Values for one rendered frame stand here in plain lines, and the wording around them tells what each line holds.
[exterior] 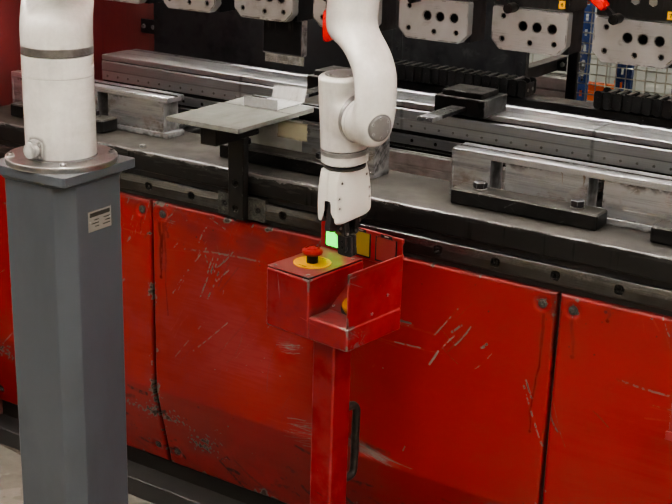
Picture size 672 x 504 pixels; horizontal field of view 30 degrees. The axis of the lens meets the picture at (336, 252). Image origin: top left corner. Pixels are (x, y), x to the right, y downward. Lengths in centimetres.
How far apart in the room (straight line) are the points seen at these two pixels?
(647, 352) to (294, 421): 83
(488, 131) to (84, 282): 99
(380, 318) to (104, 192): 55
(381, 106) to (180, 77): 117
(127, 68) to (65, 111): 117
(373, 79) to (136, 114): 99
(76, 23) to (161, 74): 111
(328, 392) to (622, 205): 65
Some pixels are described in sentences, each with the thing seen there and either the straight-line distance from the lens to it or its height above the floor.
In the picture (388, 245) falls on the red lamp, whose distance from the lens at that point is 234.
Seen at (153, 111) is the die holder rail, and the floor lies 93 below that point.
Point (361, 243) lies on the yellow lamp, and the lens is 238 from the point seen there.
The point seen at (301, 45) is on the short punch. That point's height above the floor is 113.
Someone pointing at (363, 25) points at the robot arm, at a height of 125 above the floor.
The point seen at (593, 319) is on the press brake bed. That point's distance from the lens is 230.
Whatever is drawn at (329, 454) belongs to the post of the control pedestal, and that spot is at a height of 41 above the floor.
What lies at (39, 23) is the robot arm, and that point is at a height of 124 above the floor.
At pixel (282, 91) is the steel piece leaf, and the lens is 272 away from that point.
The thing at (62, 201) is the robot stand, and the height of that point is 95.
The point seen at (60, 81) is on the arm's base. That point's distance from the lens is 212.
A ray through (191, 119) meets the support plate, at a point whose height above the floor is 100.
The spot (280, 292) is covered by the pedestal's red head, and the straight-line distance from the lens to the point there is 233.
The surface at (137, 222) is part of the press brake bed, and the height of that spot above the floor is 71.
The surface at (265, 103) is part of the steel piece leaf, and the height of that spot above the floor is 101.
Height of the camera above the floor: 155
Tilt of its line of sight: 18 degrees down
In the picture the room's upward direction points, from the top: 2 degrees clockwise
